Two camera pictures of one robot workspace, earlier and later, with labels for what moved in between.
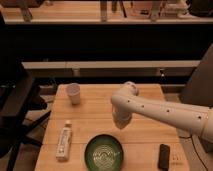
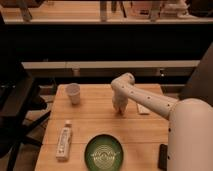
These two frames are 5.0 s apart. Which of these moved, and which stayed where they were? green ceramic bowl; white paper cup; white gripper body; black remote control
Moved: white gripper body
Stayed: black remote control; green ceramic bowl; white paper cup
